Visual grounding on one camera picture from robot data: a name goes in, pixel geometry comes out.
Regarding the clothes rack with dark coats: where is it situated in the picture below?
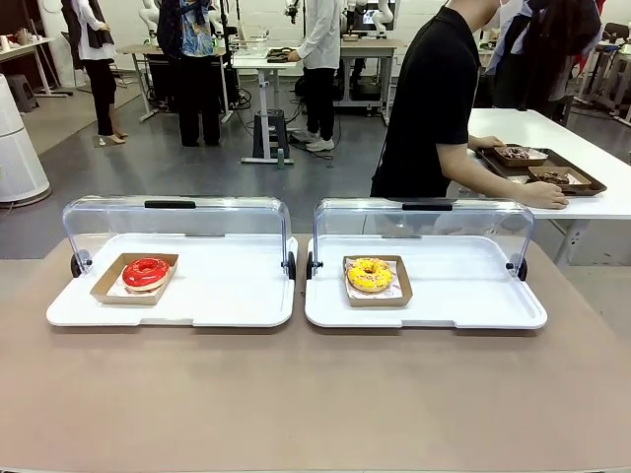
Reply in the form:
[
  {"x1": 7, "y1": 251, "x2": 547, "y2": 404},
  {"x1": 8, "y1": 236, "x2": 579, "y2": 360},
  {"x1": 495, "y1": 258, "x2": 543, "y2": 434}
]
[{"x1": 485, "y1": 0, "x2": 603, "y2": 124}]

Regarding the cardboard box of red donut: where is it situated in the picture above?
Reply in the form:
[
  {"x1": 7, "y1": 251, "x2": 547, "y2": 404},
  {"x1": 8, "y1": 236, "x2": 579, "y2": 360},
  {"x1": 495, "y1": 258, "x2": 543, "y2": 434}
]
[{"x1": 90, "y1": 252, "x2": 179, "y2": 306}]

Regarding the white air purifier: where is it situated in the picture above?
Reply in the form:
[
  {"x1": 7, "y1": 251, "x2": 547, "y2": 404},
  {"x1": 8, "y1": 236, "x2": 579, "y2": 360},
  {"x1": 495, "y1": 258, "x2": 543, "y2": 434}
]
[{"x1": 0, "y1": 73, "x2": 52, "y2": 203}]

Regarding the purple glazed donut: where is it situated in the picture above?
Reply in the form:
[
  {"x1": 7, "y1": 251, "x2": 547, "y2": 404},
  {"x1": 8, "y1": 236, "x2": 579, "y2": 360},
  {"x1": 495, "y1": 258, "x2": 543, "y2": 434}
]
[{"x1": 495, "y1": 145, "x2": 531, "y2": 162}]

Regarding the person's right forearm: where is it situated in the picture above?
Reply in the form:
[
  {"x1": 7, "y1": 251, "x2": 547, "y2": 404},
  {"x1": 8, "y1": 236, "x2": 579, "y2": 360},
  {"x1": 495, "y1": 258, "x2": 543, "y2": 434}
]
[{"x1": 446, "y1": 146, "x2": 536, "y2": 206}]

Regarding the yellow sprinkled donut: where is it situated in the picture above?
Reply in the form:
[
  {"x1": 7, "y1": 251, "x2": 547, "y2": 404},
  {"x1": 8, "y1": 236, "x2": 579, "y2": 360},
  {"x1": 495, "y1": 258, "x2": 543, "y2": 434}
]
[{"x1": 346, "y1": 256, "x2": 394, "y2": 294}]

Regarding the wooden top background desk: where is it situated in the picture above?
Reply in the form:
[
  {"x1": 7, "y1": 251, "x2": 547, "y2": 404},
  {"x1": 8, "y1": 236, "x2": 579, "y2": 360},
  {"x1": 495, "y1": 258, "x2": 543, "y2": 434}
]
[{"x1": 115, "y1": 42, "x2": 169, "y2": 123}]

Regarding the person in black shirt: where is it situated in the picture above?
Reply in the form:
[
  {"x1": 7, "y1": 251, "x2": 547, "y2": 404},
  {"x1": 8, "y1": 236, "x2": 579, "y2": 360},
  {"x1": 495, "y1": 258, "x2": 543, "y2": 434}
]
[{"x1": 369, "y1": 0, "x2": 514, "y2": 201}]

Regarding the cardboard box of yellow donut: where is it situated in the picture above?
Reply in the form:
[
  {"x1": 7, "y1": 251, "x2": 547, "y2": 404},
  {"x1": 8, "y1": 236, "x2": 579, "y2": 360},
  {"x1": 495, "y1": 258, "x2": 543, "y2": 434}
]
[{"x1": 343, "y1": 254, "x2": 412, "y2": 309}]

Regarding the printed paper liner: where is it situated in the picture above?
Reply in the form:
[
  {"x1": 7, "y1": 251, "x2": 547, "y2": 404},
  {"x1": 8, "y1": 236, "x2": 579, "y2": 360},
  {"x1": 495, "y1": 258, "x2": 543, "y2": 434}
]
[
  {"x1": 105, "y1": 275, "x2": 169, "y2": 300},
  {"x1": 344, "y1": 255, "x2": 401, "y2": 301}
]

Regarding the white display tray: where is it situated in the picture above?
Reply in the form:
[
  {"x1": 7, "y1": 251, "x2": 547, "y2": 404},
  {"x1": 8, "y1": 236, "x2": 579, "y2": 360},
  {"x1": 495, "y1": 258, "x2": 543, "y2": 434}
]
[
  {"x1": 46, "y1": 234, "x2": 300, "y2": 329},
  {"x1": 304, "y1": 235, "x2": 549, "y2": 330}
]

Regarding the chocolate sprinkled donut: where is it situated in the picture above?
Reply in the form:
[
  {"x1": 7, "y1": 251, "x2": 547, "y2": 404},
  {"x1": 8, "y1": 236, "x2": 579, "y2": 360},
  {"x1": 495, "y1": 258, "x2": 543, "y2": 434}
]
[{"x1": 534, "y1": 169, "x2": 573, "y2": 185}]

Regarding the red glazed donut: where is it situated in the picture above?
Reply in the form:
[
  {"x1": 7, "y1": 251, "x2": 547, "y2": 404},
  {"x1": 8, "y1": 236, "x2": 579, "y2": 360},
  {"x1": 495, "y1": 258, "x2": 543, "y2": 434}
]
[{"x1": 121, "y1": 256, "x2": 172, "y2": 293}]

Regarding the cardboard box of chocolate donut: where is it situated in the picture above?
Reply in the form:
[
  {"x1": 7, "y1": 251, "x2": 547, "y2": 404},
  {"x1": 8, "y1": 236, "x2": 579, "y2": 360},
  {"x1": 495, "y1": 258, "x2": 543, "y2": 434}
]
[{"x1": 526, "y1": 166, "x2": 593, "y2": 191}]

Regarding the person in blue patterned shirt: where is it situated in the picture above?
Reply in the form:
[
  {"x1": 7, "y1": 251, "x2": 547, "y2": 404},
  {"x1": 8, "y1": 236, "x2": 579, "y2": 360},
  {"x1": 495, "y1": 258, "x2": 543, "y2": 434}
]
[{"x1": 157, "y1": 0, "x2": 224, "y2": 148}]

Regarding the clear plastic tray lid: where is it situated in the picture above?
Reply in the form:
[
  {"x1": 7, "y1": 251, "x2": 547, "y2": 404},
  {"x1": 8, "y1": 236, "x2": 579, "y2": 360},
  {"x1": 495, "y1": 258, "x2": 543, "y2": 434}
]
[
  {"x1": 313, "y1": 197, "x2": 536, "y2": 271},
  {"x1": 62, "y1": 195, "x2": 290, "y2": 270}
]

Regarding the white background desk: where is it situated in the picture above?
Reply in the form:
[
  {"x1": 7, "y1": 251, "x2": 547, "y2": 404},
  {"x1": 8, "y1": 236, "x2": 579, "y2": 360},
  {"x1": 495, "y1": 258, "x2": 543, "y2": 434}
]
[{"x1": 231, "y1": 38, "x2": 307, "y2": 167}]

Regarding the grey plastic stool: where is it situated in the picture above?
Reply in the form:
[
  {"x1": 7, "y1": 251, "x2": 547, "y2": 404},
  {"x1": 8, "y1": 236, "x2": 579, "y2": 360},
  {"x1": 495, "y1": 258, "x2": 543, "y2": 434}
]
[{"x1": 5, "y1": 73, "x2": 39, "y2": 113}]

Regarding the dark brown serving tray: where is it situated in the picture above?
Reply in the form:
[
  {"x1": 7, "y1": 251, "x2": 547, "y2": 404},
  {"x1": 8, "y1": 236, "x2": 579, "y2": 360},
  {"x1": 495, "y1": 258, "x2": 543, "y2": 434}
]
[{"x1": 475, "y1": 144, "x2": 608, "y2": 197}]

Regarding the person's right hand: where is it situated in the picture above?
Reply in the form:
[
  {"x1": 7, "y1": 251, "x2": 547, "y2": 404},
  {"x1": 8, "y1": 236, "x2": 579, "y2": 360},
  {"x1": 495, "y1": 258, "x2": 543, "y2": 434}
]
[{"x1": 525, "y1": 182, "x2": 569, "y2": 211}]

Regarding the person in white shirt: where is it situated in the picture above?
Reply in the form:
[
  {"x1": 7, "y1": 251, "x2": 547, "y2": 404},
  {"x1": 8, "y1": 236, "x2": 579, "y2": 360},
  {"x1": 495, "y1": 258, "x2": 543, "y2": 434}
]
[{"x1": 288, "y1": 0, "x2": 344, "y2": 152}]

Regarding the grey step stool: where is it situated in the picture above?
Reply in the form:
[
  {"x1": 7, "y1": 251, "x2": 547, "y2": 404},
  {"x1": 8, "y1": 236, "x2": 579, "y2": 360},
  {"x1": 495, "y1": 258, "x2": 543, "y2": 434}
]
[{"x1": 251, "y1": 110, "x2": 293, "y2": 161}]

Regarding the white side table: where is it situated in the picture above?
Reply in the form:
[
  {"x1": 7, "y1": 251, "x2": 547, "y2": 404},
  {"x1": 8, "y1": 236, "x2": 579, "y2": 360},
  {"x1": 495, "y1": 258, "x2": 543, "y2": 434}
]
[{"x1": 446, "y1": 107, "x2": 631, "y2": 267}]

